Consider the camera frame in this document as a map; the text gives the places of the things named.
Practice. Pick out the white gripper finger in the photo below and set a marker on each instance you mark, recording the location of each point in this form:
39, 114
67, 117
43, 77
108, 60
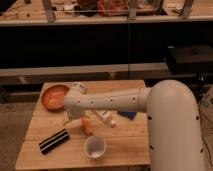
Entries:
69, 124

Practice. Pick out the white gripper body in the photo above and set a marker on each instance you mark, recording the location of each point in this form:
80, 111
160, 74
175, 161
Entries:
75, 115

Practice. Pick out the orange pepper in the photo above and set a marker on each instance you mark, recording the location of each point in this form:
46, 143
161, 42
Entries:
86, 126

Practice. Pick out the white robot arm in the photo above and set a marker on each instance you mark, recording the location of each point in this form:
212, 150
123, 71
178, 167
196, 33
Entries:
175, 138

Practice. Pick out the white ceramic cup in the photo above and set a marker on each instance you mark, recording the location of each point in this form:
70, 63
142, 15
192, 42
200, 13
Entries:
95, 147

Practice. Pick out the orange wooden bowl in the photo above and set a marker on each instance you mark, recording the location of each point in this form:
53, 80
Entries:
53, 97

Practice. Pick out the white small bottle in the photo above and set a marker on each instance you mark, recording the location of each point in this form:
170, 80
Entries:
106, 117

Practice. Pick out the blue small object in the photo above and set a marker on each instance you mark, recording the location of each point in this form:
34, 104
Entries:
130, 115

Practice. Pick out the wooden shelf bench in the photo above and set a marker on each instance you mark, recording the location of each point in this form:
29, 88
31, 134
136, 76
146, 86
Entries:
88, 47

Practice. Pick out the black box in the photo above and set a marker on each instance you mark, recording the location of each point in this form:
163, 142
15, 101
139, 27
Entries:
190, 59

